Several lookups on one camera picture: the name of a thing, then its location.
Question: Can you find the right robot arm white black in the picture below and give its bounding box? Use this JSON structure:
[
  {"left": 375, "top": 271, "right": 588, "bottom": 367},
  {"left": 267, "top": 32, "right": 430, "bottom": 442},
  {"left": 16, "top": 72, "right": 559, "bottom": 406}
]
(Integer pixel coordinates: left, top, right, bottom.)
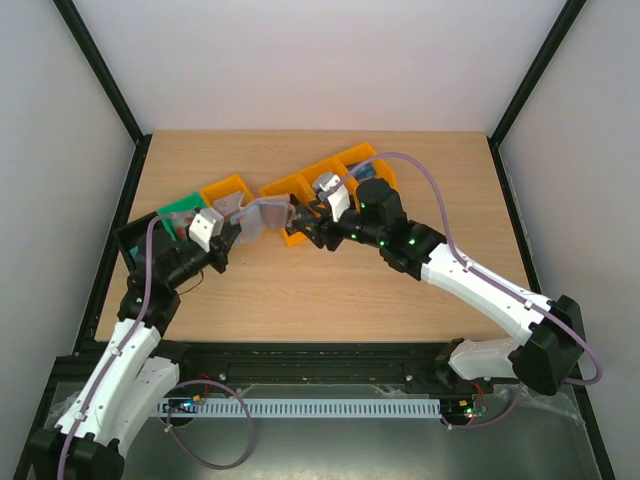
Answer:
[{"left": 291, "top": 179, "right": 584, "bottom": 396}]

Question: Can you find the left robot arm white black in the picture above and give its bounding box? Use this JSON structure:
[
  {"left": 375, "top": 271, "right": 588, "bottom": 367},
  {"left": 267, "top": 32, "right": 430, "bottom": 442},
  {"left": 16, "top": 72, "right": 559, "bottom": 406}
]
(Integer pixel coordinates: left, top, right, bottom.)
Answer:
[{"left": 29, "top": 209, "right": 241, "bottom": 479}]

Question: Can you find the red white card stack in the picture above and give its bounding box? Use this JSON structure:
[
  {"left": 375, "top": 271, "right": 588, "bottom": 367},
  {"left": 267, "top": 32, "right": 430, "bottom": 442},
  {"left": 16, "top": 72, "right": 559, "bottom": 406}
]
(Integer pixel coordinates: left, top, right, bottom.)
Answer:
[{"left": 170, "top": 212, "right": 195, "bottom": 241}]

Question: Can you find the blue card stack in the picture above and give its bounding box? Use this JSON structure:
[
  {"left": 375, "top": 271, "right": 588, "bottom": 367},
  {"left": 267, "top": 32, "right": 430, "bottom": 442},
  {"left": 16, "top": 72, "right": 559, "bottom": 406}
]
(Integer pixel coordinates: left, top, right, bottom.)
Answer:
[{"left": 347, "top": 164, "right": 376, "bottom": 183}]

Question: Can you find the yellow bin single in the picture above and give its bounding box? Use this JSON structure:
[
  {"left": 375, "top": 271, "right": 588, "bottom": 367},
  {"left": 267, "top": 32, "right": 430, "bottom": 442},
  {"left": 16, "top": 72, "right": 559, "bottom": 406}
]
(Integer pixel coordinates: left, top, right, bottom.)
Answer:
[{"left": 199, "top": 174, "right": 254, "bottom": 218}]

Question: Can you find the green bin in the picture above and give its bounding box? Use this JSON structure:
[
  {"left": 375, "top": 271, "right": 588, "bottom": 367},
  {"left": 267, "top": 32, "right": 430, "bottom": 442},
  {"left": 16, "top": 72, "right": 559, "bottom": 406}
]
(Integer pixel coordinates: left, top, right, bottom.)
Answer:
[{"left": 157, "top": 192, "right": 207, "bottom": 241}]

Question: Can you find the yellow triple bin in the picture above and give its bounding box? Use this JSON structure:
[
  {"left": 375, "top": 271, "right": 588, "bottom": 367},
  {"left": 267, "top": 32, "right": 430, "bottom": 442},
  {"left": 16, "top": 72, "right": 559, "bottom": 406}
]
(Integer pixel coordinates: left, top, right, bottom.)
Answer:
[{"left": 258, "top": 142, "right": 400, "bottom": 248}]

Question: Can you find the black bin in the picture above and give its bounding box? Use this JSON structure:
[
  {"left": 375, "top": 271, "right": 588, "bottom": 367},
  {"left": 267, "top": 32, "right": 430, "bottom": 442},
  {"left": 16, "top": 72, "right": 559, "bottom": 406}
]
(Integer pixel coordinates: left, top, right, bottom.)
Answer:
[{"left": 112, "top": 211, "right": 157, "bottom": 272}]

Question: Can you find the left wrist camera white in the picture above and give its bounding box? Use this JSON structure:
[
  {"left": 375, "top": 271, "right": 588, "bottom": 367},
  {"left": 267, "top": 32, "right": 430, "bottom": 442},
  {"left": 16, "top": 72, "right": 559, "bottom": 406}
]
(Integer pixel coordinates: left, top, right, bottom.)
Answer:
[{"left": 188, "top": 207, "right": 225, "bottom": 253}]

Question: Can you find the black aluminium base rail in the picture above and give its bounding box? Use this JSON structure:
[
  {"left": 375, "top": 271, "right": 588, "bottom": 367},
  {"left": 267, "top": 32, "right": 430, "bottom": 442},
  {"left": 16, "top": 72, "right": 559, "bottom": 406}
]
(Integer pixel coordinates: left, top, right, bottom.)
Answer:
[{"left": 49, "top": 341, "right": 581, "bottom": 396}]

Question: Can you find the light blue cable duct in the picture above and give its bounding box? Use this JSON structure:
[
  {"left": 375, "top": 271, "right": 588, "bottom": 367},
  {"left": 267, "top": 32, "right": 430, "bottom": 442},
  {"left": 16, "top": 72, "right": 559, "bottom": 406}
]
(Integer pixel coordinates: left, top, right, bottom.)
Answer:
[{"left": 152, "top": 398, "right": 441, "bottom": 419}]

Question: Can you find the left black frame post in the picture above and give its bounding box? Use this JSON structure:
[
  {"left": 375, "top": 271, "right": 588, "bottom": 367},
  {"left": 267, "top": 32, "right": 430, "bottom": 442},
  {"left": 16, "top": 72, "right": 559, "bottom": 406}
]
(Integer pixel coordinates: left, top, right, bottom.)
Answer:
[{"left": 51, "top": 0, "right": 147, "bottom": 146}]

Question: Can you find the black frame post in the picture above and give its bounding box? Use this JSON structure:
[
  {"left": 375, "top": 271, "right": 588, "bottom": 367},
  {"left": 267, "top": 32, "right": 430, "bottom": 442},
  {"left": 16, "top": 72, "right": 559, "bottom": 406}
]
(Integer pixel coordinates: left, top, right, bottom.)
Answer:
[
  {"left": 489, "top": 0, "right": 589, "bottom": 146},
  {"left": 51, "top": 0, "right": 147, "bottom": 146}
]

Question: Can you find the right black frame post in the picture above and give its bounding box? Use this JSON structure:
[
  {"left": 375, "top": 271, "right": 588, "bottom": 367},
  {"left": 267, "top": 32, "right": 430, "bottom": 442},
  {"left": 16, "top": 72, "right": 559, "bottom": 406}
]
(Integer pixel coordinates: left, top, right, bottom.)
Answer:
[{"left": 489, "top": 0, "right": 589, "bottom": 146}]

